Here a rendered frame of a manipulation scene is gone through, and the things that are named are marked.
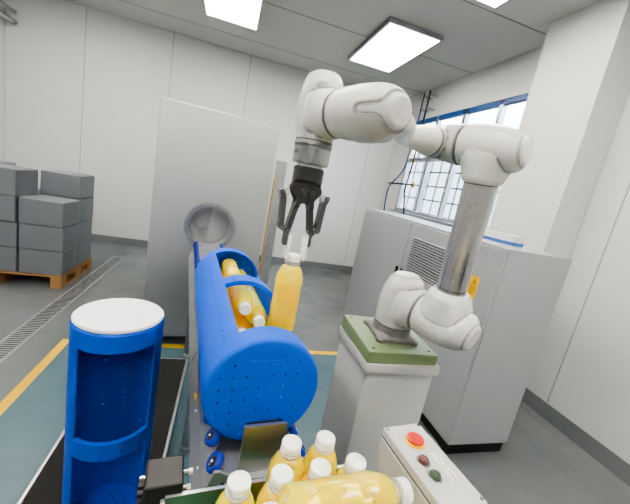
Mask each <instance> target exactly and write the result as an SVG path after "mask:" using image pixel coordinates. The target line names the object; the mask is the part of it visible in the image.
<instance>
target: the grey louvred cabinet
mask: <svg viewBox="0 0 630 504"><path fill-rule="evenodd" d="M451 229H452V227H449V226H445V225H441V224H437V223H434V222H430V221H426V220H423V219H419V218H415V217H411V216H408V215H404V214H399V213H393V212H388V211H382V210H377V209H372V208H367V209H366V210H365V215H364V219H363V224H362V228H361V233H360V237H359V242H358V246H357V251H356V255H355V260H354V264H353V269H352V273H351V278H350V282H349V287H348V291H347V296H346V301H345V305H344V310H343V311H344V313H345V315H356V316H366V317H375V313H376V307H377V303H378V300H379V296H380V293H381V290H382V288H383V286H384V284H385V282H386V281H387V279H388V278H389V277H390V275H392V274H393V273H395V272H396V271H407V272H411V273H414V274H417V275H418V276H419V277H420V278H421V279H422V281H423V283H424V289H425V290H426V291H427V292H428V290H429V289H430V288H431V287H432V286H434V285H436V284H437V283H438V279H439V275H440V271H441V267H442V264H443V260H444V256H445V252H446V248H447V244H448V240H449V237H450V233H451ZM571 262H572V260H571V259H568V258H564V257H560V256H557V255H553V254H549V253H545V252H542V251H538V250H534V249H531V248H527V247H523V248H522V249H521V248H514V247H509V246H505V245H501V244H497V243H494V242H490V241H486V240H483V239H482V242H481V246H480V249H479V252H478V256H477V259H476V263H475V266H474V270H473V273H472V276H471V280H470V283H469V287H468V290H467V292H468V294H469V295H470V297H471V299H472V302H473V303H472V307H473V314H474V315H475V316H477V318H478V320H479V322H480V328H481V333H480V336H479V338H478V340H477V341H476V343H475V344H474V345H473V346H472V347H471V348H470V349H469V350H460V351H455V350H450V349H446V348H443V347H441V346H438V345H436V344H434V343H432V342H431V341H429V340H427V339H425V338H424V337H422V336H420V335H419V334H417V333H416V332H415V331H414V332H415V333H416V334H417V335H418V336H419V337H420V338H421V339H422V340H423V341H424V342H425V343H426V344H427V345H428V346H429V347H430V348H431V349H432V350H433V351H434V352H435V353H436V354H437V355H438V358H437V361H436V364H437V365H439V366H440V370H439V373H438V376H432V379H431V382H430V386H429V389H428V393H427V396H426V399H425V403H424V406H423V410H422V413H421V416H420V420H421V421H422V422H423V424H424V425H425V426H426V428H427V429H428V430H429V432H430V433H431V434H432V436H433V437H434V438H435V440H436V441H437V442H438V444H439V445H440V446H441V448H442V449H443V450H444V452H445V453H446V454H454V453H474V452H494V451H500V449H501V446H502V444H503V443H506V442H507V439H508V436H509V434H510V431H511V428H512V425H513V422H514V420H515V417H516V414H517V411H518V409H519V406H520V403H521V400H522V398H523V395H524V392H525V389H526V386H527V384H528V381H529V378H530V375H531V373H532V370H533V367H534V364H535V361H536V359H537V356H538V353H539V350H540V348H541V345H542V342H543V339H544V336H545V334H546V331H547V328H548V325H549V323H550V320H551V317H552V314H553V311H554V309H555V306H556V303H557V300H558V298H559V295H560V292H561V289H562V287H563V284H564V281H565V278H566V275H567V273H568V270H569V267H570V264H571Z"/></svg>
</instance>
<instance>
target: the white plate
mask: <svg viewBox="0 0 630 504"><path fill-rule="evenodd" d="M163 317H164V312H163V310H162V309H161V308H160V307H159V306H158V305H156V304H154V303H152V302H149V301H145V300H140V299H132V298H112V299H104V300H98V301H94V302H90V303H87V304H85V305H83V306H81V307H79V308H78V309H76V310H75V311H74V312H73V313H72V315H71V321H72V323H73V324H74V325H75V326H76V327H78V328H79V329H81V330H84V331H87V332H91V333H96V334H104V335H121V334H130V333H136V332H140V331H144V330H147V329H149V328H152V327H154V326H155V325H157V324H158V323H160V322H161V321H162V319H163Z"/></svg>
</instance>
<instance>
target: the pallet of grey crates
mask: <svg viewBox="0 0 630 504"><path fill-rule="evenodd" d="M94 179H95V176H92V175H87V174H81V173H75V172H69V171H63V170H41V180H40V189H38V170H37V169H31V168H26V167H20V166H16V163H15V162H10V161H4V160H0V283H2V282H4V281H6V280H8V279H10V278H12V277H14V276H16V275H18V274H19V275H30V276H41V277H50V288H53V289H62V288H63V287H65V286H66V285H68V284H69V283H71V282H72V281H73V280H75V279H76V278H78V277H79V276H80V275H82V274H83V273H85V272H86V271H87V270H89V269H90V268H91V261H92V257H91V241H92V238H91V234H92V217H93V204H94V197H93V196H94Z"/></svg>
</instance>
